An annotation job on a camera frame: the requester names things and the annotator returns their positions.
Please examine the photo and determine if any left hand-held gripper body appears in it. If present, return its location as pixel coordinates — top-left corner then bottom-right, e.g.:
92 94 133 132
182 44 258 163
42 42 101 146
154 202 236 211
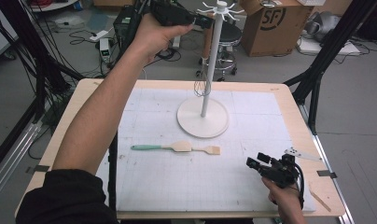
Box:
148 0 198 27

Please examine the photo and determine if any brown cardboard box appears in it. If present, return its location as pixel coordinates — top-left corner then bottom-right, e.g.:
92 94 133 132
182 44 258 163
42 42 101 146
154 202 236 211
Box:
239 0 315 58

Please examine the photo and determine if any wire whisk with wooden handle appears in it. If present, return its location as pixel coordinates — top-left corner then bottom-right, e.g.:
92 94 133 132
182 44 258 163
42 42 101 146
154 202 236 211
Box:
193 12 215 98

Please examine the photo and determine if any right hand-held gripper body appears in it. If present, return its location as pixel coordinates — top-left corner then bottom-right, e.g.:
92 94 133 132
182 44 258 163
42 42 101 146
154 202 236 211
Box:
259 147 323 189

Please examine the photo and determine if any aluminium rail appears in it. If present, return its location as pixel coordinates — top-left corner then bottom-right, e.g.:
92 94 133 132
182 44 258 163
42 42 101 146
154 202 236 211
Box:
298 104 356 224
0 120 43 204

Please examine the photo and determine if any person's right hand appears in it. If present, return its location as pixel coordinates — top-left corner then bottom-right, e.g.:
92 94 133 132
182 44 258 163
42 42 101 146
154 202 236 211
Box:
260 176 306 224

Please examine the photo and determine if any black stool with chrome base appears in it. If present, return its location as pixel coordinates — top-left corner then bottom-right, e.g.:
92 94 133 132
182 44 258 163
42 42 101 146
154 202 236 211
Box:
195 20 243 82

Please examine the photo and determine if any white grid mat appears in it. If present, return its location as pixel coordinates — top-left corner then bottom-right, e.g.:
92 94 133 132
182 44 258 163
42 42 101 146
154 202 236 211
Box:
95 86 316 213

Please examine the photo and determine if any thin wooden stick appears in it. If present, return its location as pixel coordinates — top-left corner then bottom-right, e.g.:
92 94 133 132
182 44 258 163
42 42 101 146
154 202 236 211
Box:
308 189 332 213

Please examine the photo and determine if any grey bag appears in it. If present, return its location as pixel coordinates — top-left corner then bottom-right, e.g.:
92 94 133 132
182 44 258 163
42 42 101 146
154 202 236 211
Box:
304 11 343 43

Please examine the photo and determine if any white power strip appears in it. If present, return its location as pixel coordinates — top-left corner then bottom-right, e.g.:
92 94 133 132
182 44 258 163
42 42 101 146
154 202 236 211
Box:
89 29 110 43

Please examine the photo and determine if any person's left hand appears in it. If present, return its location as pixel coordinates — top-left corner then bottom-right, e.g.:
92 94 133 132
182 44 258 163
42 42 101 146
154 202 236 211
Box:
132 13 195 64

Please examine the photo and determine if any white flat board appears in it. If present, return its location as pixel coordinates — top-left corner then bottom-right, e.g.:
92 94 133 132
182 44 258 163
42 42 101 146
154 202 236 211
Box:
296 36 362 57

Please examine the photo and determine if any white utensil rack stand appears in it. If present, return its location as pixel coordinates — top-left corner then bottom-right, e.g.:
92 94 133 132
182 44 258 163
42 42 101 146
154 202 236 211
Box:
176 0 244 139

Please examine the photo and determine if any black tape strip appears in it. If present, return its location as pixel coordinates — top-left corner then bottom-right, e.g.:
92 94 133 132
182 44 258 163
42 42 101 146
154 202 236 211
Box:
25 164 50 175
316 169 338 179

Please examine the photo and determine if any small wooden spatula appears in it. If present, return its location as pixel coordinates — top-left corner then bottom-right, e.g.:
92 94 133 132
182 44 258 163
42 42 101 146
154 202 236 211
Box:
190 145 222 156

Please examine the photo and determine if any right hand-held gripper black cable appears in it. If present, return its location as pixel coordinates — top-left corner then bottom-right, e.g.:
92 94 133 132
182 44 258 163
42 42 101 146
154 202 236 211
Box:
293 162 306 211

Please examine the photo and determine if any black metal frame stand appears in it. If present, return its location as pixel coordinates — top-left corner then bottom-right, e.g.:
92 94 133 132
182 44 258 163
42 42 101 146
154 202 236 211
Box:
283 0 377 136
0 0 85 125

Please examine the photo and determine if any white power supply unit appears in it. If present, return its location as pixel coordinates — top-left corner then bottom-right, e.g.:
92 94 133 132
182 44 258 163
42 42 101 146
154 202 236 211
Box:
98 37 112 63

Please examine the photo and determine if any green-handled cream spatula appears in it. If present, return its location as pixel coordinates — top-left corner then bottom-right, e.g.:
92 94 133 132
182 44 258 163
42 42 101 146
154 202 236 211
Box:
130 140 193 153

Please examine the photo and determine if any large black computer tower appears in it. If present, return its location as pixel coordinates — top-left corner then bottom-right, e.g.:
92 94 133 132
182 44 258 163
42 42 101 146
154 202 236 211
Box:
113 5 141 60

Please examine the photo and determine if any white keyboard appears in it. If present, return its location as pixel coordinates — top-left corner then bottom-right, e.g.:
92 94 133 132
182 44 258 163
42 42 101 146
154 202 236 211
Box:
297 0 327 7

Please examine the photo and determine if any round white table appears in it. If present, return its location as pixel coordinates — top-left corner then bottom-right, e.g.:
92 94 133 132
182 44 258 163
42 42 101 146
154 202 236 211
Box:
27 0 79 13

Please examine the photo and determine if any white cabinet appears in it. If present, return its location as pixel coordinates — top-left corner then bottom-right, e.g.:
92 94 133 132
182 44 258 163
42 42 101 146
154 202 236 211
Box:
0 12 19 61

